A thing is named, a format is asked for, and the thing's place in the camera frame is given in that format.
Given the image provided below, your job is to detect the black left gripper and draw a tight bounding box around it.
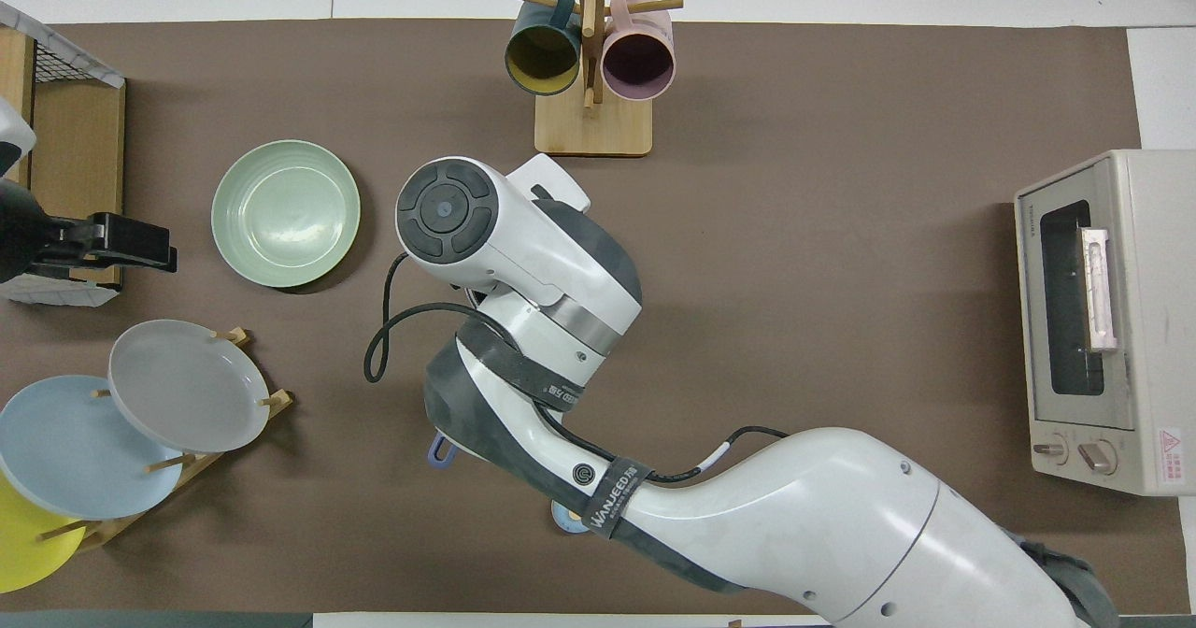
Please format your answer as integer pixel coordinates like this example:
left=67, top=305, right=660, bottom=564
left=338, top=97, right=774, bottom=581
left=0, top=179, right=178, bottom=283

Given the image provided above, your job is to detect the grey plate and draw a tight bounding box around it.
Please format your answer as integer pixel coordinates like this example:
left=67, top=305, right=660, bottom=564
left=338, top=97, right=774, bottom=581
left=108, top=320, right=272, bottom=453

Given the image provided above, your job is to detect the pale green plate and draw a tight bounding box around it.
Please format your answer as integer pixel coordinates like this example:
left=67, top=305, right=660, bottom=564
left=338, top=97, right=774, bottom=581
left=211, top=139, right=362, bottom=289

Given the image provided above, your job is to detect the light blue plate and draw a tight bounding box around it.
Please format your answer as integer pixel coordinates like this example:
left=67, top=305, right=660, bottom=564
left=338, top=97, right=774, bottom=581
left=0, top=375, right=185, bottom=521

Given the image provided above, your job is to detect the wooden plate rack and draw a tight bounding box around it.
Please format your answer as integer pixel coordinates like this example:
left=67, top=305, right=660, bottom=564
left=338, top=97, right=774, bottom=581
left=37, top=327, right=293, bottom=554

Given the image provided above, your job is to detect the yellow plate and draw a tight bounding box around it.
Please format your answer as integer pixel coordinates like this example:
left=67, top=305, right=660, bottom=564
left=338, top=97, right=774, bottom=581
left=0, top=469, right=87, bottom=594

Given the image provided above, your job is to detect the teal mug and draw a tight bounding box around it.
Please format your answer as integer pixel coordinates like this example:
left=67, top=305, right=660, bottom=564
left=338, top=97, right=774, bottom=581
left=505, top=0, right=582, bottom=96

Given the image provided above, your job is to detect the wooden mug tree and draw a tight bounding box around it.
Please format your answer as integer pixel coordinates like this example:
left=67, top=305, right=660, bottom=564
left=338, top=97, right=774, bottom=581
left=502, top=0, right=684, bottom=158

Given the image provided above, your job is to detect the pink mug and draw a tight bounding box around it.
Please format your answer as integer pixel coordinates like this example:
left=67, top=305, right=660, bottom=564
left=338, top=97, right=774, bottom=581
left=601, top=0, right=676, bottom=102

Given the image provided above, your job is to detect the brown table mat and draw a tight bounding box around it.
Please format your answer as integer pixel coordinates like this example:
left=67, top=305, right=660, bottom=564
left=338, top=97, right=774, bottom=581
left=0, top=19, right=1188, bottom=615

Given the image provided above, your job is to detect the white toaster oven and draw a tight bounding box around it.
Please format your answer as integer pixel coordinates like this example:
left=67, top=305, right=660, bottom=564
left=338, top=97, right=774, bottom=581
left=1014, top=150, right=1196, bottom=498

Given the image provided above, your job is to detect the wood and wire shelf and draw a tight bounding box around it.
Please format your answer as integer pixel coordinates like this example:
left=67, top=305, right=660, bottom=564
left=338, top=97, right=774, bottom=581
left=0, top=2, right=127, bottom=307

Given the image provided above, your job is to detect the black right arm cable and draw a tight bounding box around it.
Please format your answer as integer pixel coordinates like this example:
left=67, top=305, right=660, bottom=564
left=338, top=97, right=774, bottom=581
left=364, top=252, right=790, bottom=484

